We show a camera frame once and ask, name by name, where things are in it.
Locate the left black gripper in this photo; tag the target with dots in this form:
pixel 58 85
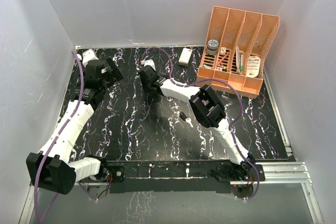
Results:
pixel 113 75

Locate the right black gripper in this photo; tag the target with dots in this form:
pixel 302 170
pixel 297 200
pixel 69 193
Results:
pixel 147 89

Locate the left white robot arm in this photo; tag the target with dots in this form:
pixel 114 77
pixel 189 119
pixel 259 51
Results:
pixel 51 168

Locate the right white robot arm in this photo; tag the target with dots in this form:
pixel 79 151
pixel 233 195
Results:
pixel 208 110

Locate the white small box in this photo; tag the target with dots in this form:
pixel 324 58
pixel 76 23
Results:
pixel 185 57

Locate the grey round tape tin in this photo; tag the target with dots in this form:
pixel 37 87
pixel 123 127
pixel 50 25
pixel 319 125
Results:
pixel 212 47

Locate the orange file organizer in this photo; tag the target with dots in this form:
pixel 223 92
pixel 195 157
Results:
pixel 253 33

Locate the white labelled package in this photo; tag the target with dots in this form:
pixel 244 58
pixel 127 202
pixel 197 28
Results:
pixel 253 64

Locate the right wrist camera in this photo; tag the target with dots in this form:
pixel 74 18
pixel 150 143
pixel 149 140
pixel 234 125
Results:
pixel 149 62

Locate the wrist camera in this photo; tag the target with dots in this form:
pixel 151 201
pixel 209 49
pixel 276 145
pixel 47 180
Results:
pixel 149 62
pixel 87 56

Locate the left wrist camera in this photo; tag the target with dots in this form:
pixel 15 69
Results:
pixel 87 56

